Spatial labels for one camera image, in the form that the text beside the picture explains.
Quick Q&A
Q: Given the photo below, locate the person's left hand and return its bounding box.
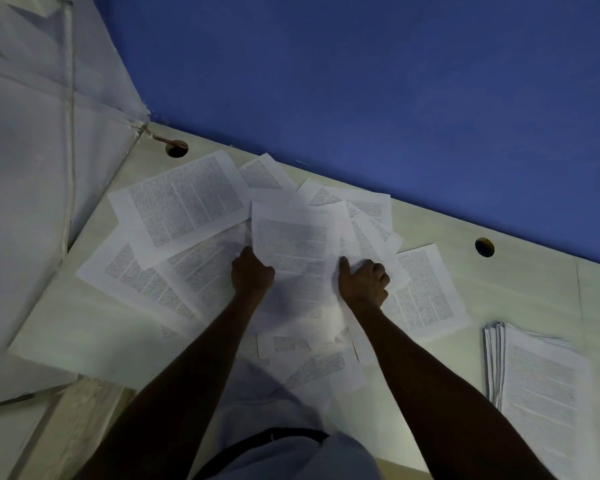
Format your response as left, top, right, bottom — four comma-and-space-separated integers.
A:
229, 245, 276, 301

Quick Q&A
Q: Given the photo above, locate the person's right hand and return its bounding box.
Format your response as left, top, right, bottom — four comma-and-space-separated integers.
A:
337, 256, 391, 311

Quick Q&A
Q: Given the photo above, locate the spread of printed papers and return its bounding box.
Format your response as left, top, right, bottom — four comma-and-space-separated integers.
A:
75, 150, 473, 395

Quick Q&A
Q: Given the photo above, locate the neat stack of printed sheets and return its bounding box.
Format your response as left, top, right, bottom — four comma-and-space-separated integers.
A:
482, 322, 599, 480

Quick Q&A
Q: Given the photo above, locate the person's right forearm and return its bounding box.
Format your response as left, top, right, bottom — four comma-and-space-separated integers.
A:
355, 299, 556, 480

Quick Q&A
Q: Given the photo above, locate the person's left forearm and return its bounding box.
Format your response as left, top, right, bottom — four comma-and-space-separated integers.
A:
87, 289, 269, 480

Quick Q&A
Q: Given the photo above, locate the white shirt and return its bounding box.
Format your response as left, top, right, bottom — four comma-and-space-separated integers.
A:
189, 389, 381, 480

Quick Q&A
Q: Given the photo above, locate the black strap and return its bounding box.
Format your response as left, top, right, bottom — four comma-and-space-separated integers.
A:
192, 428, 331, 480

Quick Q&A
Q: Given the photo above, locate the white cable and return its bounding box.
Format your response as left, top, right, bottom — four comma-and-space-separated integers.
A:
59, 4, 79, 255

